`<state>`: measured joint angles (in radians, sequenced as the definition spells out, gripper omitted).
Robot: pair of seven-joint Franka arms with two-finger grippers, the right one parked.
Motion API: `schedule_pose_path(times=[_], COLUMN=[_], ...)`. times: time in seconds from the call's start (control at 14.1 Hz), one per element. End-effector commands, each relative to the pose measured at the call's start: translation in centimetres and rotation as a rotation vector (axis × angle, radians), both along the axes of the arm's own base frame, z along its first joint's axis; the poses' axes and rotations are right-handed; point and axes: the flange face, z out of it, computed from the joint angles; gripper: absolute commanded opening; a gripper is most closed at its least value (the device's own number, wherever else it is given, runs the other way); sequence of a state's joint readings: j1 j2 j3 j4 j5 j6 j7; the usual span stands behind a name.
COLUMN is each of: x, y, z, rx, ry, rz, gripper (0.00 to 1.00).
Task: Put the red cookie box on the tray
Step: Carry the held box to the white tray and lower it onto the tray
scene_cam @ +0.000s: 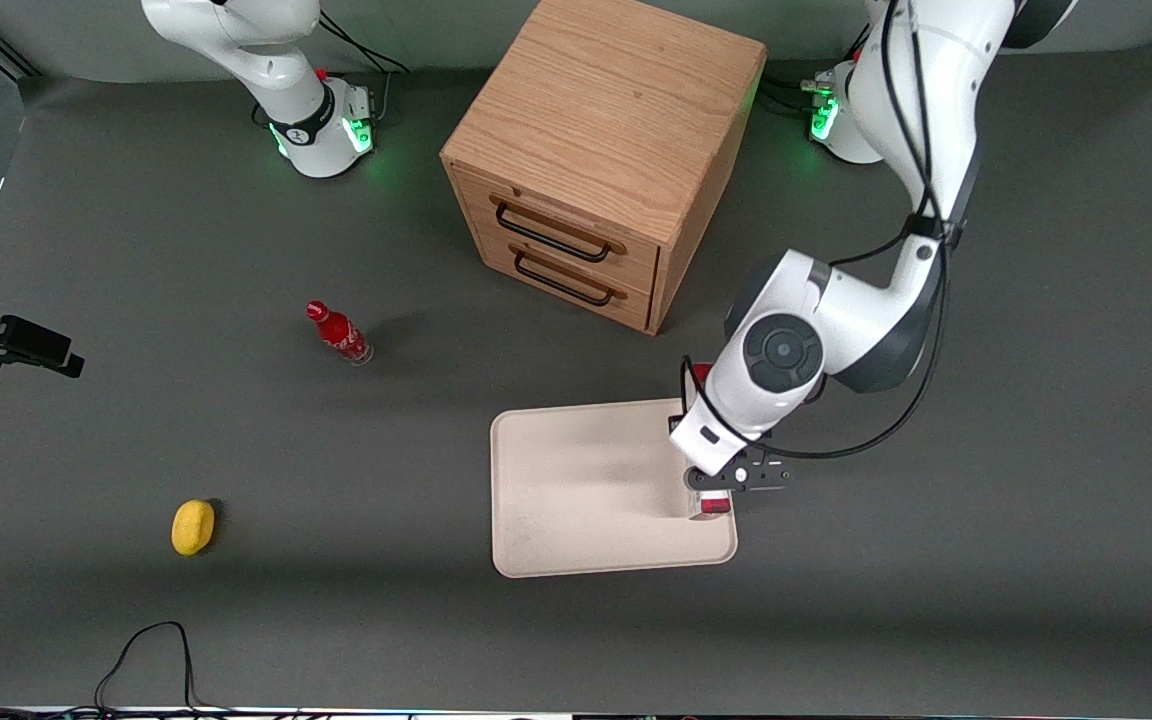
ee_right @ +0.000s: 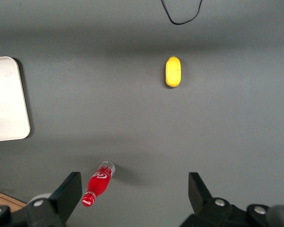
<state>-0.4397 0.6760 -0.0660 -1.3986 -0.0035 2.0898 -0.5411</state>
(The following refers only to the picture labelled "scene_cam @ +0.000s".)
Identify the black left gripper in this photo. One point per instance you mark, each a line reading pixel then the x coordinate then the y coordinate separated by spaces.
pixel 674 423

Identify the red cookie box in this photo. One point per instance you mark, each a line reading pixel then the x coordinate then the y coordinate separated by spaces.
pixel 714 506

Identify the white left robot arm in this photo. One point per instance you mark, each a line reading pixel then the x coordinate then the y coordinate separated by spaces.
pixel 866 310

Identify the beige rectangular tray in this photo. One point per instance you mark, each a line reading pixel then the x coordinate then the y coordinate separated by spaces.
pixel 586 490

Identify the wooden drawer front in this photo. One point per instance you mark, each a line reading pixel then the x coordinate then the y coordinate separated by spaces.
pixel 576 275
pixel 576 215

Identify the wooden drawer cabinet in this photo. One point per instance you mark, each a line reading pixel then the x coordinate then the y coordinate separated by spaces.
pixel 616 100

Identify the red soda bottle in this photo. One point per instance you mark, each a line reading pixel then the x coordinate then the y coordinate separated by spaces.
pixel 341 333

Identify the yellow lemon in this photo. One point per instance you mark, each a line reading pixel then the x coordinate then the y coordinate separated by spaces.
pixel 192 527

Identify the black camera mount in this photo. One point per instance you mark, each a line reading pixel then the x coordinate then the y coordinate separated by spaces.
pixel 11 343

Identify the aluminium frame rail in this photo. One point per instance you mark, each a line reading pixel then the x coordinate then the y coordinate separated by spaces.
pixel 1 50

